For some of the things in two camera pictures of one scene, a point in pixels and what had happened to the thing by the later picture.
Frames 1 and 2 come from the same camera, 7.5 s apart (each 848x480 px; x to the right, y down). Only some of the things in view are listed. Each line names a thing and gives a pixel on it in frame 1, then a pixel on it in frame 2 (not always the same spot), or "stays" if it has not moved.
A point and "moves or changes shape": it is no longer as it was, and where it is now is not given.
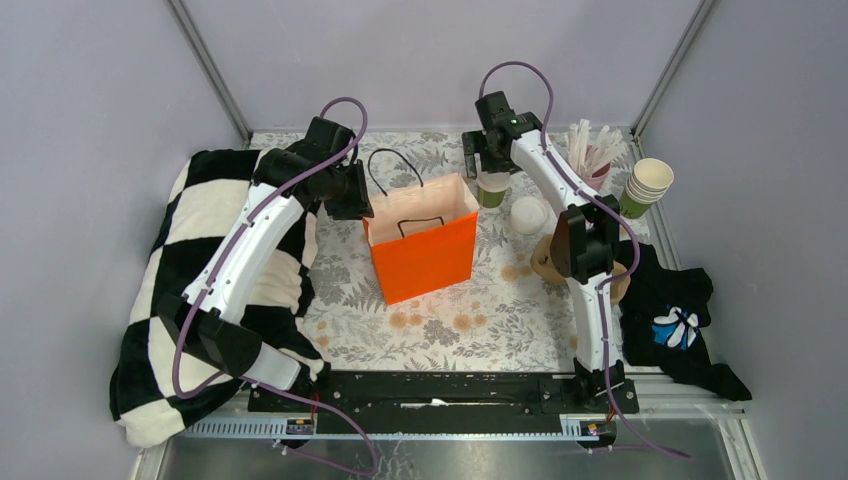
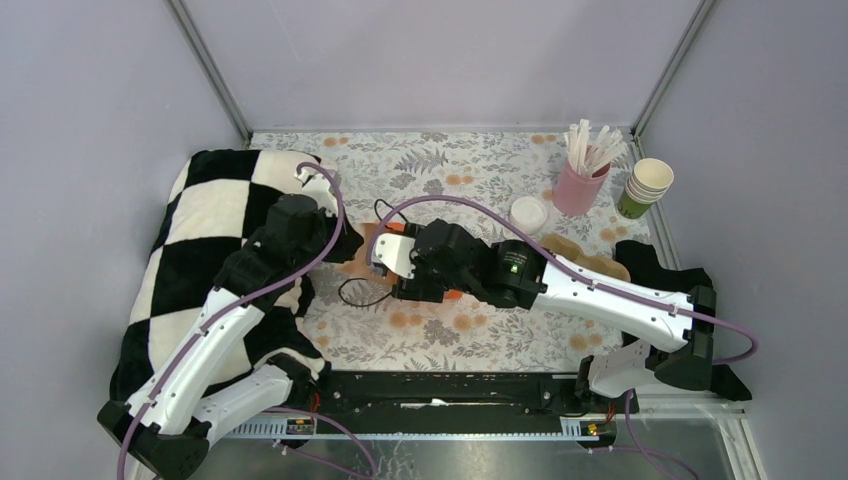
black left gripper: [359, 204] to [349, 242]
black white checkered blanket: [161, 375] stays
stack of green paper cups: [647, 185] stays
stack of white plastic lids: [528, 216] stays
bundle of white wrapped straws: [587, 156] stays
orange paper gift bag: [423, 236] moves or changes shape
